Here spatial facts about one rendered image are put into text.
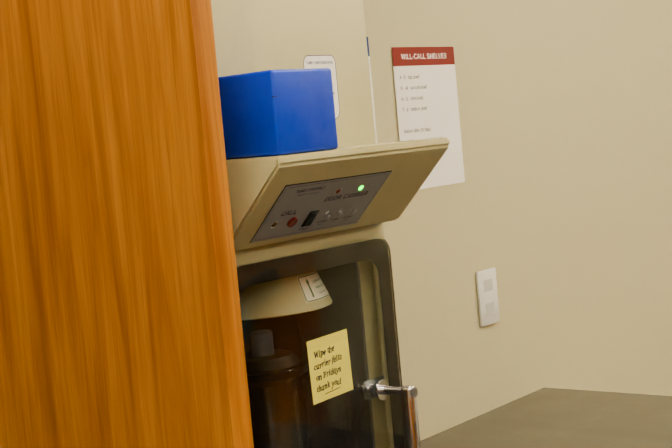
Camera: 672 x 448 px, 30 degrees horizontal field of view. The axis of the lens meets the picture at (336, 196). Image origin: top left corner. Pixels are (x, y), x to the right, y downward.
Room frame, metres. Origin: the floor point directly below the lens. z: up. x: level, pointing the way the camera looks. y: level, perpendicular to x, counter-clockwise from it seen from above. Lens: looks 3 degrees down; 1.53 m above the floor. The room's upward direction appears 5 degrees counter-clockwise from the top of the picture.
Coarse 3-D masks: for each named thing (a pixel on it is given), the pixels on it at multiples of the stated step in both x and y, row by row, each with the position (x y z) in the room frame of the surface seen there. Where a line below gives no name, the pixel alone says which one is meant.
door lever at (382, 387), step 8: (384, 384) 1.57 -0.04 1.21; (376, 392) 1.56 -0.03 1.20; (384, 392) 1.56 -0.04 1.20; (392, 392) 1.55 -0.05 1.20; (400, 392) 1.54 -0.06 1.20; (408, 392) 1.53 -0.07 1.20; (416, 392) 1.54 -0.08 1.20; (408, 400) 1.53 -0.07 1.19; (416, 400) 1.54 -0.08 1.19; (408, 408) 1.53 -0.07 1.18; (416, 408) 1.54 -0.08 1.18; (408, 416) 1.53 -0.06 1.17; (416, 416) 1.54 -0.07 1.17; (408, 424) 1.53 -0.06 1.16; (416, 424) 1.54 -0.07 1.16; (408, 432) 1.53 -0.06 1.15; (416, 432) 1.54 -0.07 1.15; (408, 440) 1.54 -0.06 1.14; (416, 440) 1.53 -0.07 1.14
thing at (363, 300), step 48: (384, 240) 1.59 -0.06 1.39; (240, 288) 1.39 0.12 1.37; (288, 288) 1.45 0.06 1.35; (336, 288) 1.52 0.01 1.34; (384, 288) 1.59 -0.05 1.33; (288, 336) 1.44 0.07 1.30; (384, 336) 1.58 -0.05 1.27; (288, 384) 1.44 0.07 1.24; (288, 432) 1.43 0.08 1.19; (336, 432) 1.50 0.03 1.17; (384, 432) 1.57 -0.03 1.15
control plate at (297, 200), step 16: (352, 176) 1.43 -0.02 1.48; (368, 176) 1.45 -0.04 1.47; (384, 176) 1.48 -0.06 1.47; (288, 192) 1.35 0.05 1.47; (304, 192) 1.37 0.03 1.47; (320, 192) 1.40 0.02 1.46; (352, 192) 1.45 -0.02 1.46; (368, 192) 1.48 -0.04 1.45; (272, 208) 1.35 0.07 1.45; (288, 208) 1.38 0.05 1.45; (304, 208) 1.40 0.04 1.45; (320, 208) 1.43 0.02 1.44; (336, 208) 1.46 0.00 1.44; (320, 224) 1.46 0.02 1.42; (336, 224) 1.49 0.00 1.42; (256, 240) 1.38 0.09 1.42
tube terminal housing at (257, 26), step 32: (224, 0) 1.42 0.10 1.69; (256, 0) 1.46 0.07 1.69; (288, 0) 1.50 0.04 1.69; (320, 0) 1.55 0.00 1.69; (352, 0) 1.60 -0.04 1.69; (224, 32) 1.42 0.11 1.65; (256, 32) 1.46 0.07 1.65; (288, 32) 1.50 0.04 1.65; (320, 32) 1.55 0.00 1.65; (352, 32) 1.59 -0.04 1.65; (224, 64) 1.41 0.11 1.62; (256, 64) 1.45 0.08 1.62; (288, 64) 1.50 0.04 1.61; (352, 64) 1.59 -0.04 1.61; (352, 96) 1.59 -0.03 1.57; (352, 128) 1.58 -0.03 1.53; (256, 256) 1.43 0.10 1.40
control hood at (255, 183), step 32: (256, 160) 1.32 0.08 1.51; (288, 160) 1.31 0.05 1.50; (320, 160) 1.35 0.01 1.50; (352, 160) 1.40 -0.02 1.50; (384, 160) 1.45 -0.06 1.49; (416, 160) 1.51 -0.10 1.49; (256, 192) 1.32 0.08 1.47; (384, 192) 1.51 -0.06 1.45; (416, 192) 1.58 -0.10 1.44; (256, 224) 1.36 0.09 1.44; (352, 224) 1.52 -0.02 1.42
